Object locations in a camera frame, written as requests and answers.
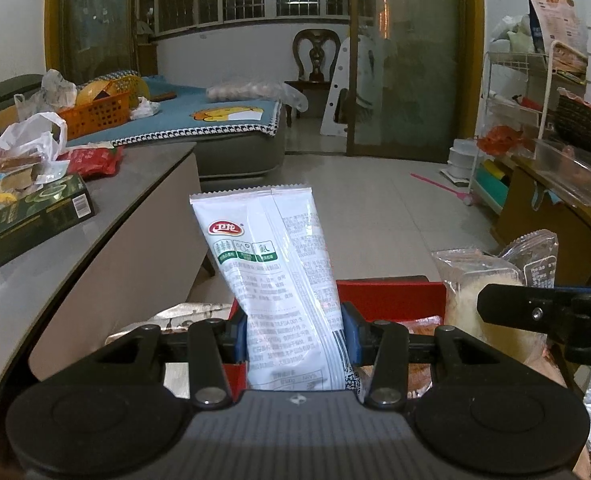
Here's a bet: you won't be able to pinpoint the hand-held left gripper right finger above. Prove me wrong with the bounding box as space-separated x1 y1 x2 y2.
343 302 516 409

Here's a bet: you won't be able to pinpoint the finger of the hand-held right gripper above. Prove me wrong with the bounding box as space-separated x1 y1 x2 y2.
477 283 591 335

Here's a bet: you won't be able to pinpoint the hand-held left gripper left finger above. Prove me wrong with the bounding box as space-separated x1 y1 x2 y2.
75 312 249 408

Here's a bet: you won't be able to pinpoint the red cardboard box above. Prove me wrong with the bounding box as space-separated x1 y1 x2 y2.
222 275 449 403

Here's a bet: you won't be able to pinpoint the round cake clear packet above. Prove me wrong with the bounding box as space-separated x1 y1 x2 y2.
433 230 560 366

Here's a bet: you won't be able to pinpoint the wooden cabinet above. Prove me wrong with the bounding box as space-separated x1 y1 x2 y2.
490 155 591 291

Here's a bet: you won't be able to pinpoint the grey coffee table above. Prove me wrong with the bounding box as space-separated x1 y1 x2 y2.
0 142 216 431

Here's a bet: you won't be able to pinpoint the pink fly swatter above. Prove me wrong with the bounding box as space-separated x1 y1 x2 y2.
410 173 472 205

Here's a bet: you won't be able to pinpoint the clear plastic tray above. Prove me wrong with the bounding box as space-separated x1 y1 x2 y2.
533 137 591 211

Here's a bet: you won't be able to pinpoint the white stacked containers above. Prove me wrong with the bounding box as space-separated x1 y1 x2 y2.
448 137 479 181

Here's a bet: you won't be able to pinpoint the red plastic bag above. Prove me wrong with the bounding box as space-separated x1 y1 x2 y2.
477 126 526 158

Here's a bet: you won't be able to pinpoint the grey sofa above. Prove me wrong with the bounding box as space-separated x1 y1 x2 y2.
0 74 286 181

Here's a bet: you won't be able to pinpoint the dark woven bag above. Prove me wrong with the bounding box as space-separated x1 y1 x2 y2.
555 89 591 153

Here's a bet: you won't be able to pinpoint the dark green box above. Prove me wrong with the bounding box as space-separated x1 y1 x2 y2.
0 174 96 267

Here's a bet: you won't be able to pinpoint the blue blanket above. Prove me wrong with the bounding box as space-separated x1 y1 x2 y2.
68 76 282 143

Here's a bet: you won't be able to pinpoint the sliding glass door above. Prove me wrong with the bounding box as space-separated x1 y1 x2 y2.
348 0 476 163

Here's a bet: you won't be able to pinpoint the clear bagged egg tray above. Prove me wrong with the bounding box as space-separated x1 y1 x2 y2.
206 79 309 113

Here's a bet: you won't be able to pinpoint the white crumpled bag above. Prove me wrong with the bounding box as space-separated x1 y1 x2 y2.
129 97 162 121

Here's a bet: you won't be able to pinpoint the white perforated board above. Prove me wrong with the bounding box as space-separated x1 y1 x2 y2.
320 37 359 138

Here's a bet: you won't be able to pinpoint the orange plastic basket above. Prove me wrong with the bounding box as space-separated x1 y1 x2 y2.
58 91 131 141

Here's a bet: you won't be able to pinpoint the yellow bag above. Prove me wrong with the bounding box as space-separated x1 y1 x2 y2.
78 75 151 108

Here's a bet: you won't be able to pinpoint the white plastic bag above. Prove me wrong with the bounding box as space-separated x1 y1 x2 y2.
0 112 68 211

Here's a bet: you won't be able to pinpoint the dark wooden chair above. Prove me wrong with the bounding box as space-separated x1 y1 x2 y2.
284 29 343 126

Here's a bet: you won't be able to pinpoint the clear plastic bag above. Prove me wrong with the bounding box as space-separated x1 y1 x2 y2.
40 69 78 111

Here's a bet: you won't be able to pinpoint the wooden framed glass panel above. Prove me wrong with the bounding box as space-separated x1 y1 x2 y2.
48 0 158 83

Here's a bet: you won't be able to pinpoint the white wire rack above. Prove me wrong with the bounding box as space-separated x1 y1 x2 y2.
468 40 589 208

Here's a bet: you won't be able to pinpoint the wall poster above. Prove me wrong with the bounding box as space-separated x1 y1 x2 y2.
520 0 589 51

